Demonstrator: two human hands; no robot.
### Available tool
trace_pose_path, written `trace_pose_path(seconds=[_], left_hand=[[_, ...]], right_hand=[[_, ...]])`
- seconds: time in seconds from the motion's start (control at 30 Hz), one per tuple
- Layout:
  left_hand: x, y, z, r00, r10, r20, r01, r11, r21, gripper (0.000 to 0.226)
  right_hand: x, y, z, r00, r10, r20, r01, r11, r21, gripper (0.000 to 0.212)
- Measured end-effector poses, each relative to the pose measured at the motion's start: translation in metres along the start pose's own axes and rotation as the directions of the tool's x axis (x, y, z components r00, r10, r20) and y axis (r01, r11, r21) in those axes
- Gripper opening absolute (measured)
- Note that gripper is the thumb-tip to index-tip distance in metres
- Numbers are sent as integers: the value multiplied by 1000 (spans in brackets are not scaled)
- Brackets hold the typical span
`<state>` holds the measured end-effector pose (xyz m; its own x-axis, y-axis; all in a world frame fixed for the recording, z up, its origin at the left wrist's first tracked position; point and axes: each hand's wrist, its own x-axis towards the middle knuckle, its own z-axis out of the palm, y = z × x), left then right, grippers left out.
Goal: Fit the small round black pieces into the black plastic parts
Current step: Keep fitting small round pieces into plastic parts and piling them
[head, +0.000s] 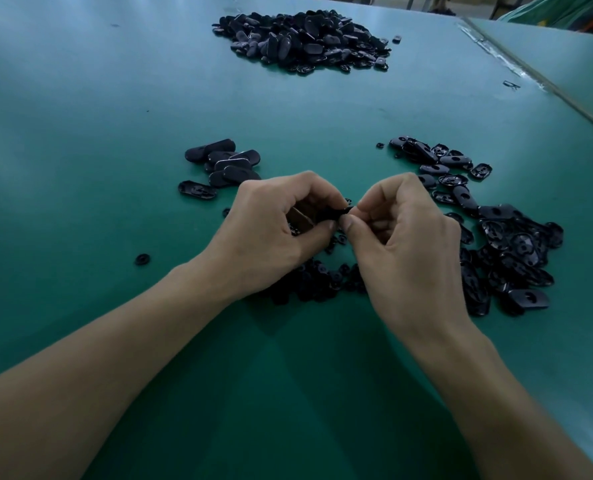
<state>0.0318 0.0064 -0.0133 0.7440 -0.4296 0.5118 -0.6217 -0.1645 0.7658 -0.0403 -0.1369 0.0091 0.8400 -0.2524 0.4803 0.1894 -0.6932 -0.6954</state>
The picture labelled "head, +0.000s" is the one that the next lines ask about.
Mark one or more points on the person's right hand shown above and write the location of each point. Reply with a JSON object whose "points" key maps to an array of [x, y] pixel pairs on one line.
{"points": [[411, 265]]}

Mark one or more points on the person's left hand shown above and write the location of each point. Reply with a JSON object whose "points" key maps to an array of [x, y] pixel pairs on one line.
{"points": [[262, 240]]}

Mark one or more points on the pile of small black buttons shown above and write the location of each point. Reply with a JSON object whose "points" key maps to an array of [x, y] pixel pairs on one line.
{"points": [[316, 283]]}

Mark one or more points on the lone black oval shell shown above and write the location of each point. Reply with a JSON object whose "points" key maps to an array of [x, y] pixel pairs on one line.
{"points": [[197, 190]]}

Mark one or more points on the pile of black oval shells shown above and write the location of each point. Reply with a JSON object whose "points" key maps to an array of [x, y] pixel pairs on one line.
{"points": [[511, 260]]}

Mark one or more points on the lone black ring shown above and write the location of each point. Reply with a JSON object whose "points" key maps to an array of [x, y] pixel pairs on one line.
{"points": [[143, 260]]}

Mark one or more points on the person's left forearm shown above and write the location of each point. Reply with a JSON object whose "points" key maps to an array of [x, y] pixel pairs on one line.
{"points": [[82, 390]]}

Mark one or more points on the person's right forearm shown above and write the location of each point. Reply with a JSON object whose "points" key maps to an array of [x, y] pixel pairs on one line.
{"points": [[516, 420]]}

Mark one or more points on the small black plastic scrap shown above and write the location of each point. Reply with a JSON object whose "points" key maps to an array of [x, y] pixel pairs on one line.
{"points": [[512, 85]]}

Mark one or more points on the green striped bag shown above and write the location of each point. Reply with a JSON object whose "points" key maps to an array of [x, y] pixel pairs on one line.
{"points": [[566, 10]]}

